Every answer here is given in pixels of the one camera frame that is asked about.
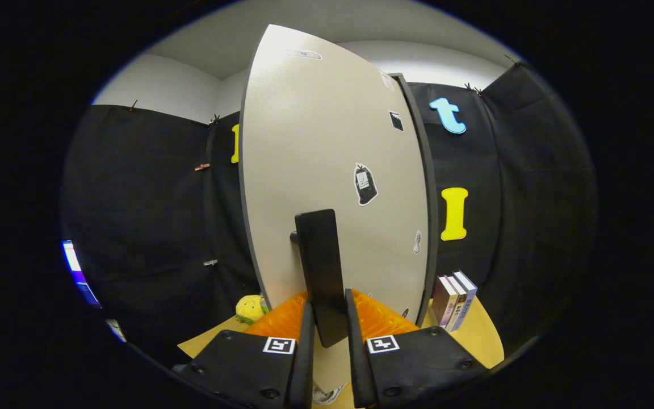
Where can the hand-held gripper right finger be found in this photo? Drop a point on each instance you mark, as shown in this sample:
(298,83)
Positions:
(412,369)

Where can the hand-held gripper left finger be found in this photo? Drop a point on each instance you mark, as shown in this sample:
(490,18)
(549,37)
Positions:
(247,369)

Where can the white canvas shoe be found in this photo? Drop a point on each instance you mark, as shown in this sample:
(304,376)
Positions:
(327,395)

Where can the grey shoe cabinet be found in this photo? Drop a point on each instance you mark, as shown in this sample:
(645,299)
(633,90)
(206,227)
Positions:
(426,170)

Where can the yellow pineapple plush toy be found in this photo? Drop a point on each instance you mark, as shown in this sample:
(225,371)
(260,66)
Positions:
(249,309)

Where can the blue spine book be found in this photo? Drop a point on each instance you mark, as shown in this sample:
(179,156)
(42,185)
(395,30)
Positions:
(469,295)

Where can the black backdrop cloth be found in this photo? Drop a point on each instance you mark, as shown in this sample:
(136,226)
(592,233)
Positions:
(145,227)

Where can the pink clip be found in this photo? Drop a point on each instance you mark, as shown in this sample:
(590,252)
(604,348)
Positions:
(202,167)

